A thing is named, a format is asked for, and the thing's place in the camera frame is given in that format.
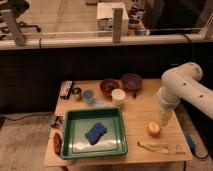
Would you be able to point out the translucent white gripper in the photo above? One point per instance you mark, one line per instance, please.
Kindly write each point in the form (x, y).
(167, 101)

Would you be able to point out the orange-red apple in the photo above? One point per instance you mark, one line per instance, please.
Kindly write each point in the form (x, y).
(153, 129)

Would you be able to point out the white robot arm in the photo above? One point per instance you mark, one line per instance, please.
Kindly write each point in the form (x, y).
(183, 82)

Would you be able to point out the white paper cup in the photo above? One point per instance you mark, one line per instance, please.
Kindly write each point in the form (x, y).
(118, 96)

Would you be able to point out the blue plastic cup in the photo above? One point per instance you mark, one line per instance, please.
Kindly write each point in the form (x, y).
(88, 96)

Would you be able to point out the small metal cup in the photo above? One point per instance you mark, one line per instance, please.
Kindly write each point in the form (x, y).
(76, 92)

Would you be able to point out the blue object on floor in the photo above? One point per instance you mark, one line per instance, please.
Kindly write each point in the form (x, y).
(190, 141)

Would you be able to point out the yellow banana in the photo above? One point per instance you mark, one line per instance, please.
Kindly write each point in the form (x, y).
(155, 147)

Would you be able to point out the purple bowl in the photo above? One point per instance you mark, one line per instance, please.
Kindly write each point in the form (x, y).
(131, 81)

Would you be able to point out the red-brown bowl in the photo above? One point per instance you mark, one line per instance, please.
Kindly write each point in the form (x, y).
(107, 86)

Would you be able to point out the blue sponge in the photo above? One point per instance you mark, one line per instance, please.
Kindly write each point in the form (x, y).
(95, 133)

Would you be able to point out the green plastic tray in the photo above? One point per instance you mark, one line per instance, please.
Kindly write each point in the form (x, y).
(78, 122)

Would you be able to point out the small dark gadget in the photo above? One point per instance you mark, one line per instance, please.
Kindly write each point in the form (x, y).
(56, 122)

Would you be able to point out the red object at table edge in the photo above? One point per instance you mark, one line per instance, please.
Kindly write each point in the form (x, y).
(57, 143)

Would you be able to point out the white cardboard box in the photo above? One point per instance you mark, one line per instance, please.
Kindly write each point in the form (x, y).
(105, 13)

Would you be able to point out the black office chair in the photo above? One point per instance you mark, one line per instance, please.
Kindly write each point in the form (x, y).
(18, 7)

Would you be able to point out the wooden post middle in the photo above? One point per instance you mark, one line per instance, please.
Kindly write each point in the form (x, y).
(117, 24)

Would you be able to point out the wooden post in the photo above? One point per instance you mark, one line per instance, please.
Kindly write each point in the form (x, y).
(117, 24)
(13, 27)

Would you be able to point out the wooden post left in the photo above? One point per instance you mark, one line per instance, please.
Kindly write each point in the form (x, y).
(13, 27)

